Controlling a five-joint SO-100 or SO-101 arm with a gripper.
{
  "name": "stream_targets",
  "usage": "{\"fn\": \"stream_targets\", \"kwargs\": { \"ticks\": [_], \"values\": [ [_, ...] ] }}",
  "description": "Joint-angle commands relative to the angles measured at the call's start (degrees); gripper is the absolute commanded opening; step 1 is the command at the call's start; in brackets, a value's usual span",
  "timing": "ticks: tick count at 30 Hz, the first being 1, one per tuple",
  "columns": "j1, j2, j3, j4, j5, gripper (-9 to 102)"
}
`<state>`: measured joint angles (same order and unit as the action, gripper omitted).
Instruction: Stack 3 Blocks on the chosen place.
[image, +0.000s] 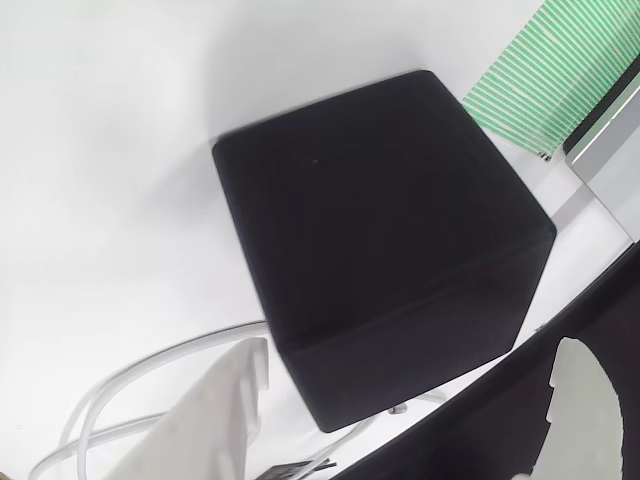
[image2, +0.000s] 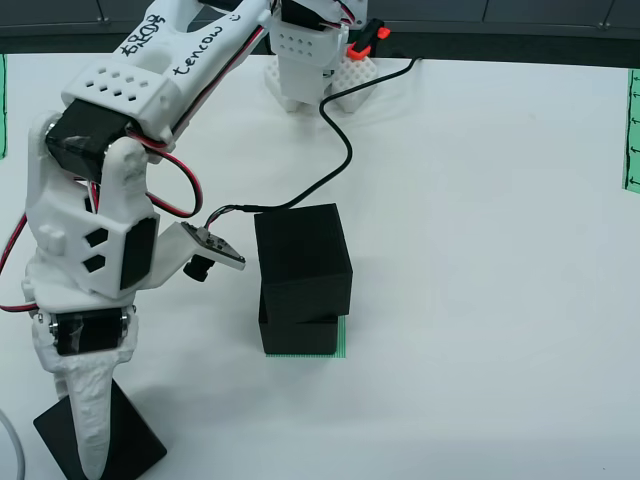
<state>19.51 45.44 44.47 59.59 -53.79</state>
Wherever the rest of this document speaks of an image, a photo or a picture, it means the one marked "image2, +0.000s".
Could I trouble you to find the green striped square marker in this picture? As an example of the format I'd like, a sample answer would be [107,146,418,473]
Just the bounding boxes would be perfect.
[264,314,347,360]

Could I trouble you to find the black cube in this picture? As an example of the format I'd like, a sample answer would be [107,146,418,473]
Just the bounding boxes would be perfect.
[32,379,169,480]
[257,294,341,356]
[253,202,355,321]

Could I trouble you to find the black orange clamp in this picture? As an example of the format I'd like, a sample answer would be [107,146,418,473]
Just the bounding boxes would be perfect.
[346,18,391,60]

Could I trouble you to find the black camera cable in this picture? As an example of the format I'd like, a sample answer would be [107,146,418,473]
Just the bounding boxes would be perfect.
[202,57,424,234]

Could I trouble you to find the wrist camera on white bracket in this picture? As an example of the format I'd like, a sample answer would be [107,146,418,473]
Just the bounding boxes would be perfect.
[130,221,247,297]

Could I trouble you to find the white cable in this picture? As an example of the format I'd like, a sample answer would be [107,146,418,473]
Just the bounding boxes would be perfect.
[0,409,27,480]

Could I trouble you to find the green strip with black line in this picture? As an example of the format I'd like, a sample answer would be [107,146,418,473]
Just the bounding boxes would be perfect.
[621,68,640,191]
[0,53,10,160]

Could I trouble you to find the grey cabinet fronts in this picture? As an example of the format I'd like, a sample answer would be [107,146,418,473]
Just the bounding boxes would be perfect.
[0,0,640,31]

